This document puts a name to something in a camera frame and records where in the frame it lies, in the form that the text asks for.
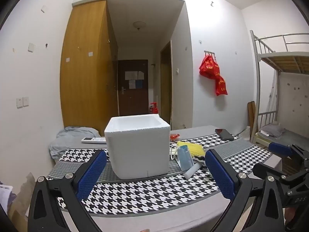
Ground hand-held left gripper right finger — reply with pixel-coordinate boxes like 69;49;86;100
205;149;288;232

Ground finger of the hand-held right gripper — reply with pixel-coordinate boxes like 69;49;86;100
268;142;309;161
252;162;294;184

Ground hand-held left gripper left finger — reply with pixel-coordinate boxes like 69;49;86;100
28;149;108;232

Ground white translucent foam strip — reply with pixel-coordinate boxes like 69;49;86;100
184;163;204;180

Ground yellow foam net sleeve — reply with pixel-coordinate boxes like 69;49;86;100
176;141;205;159

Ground light blue plastic packet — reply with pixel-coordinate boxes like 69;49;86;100
177;145;195;171

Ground white foam box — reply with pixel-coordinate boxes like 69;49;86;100
104;114;171;180

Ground grey pillow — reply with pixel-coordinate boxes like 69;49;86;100
259;123;285;139

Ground white remote control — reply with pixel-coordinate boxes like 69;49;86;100
81;137;107;144

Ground white plastic bag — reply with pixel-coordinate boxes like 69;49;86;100
235;126;251;142

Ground wooden boards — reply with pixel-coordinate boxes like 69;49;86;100
247;101;257;141

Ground black smartphone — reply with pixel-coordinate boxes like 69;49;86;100
215;129;234;141

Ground grey bundled quilt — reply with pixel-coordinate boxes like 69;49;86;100
49;126;107;160

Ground black white houndstooth blanket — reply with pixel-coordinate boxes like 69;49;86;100
45;131;284;223

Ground dark brown entrance door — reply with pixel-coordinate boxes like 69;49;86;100
117;59;149;117

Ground long red plastic bag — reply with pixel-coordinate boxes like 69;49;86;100
215;74;228;96

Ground wooden wardrobe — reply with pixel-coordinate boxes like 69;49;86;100
60;0;119;136

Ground white metal bunk bed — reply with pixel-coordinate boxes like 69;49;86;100
250;30;309;150

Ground wooden side door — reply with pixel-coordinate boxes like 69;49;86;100
160;40;173;126

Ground crumpled red plastic bag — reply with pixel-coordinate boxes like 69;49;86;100
199;54;221;79

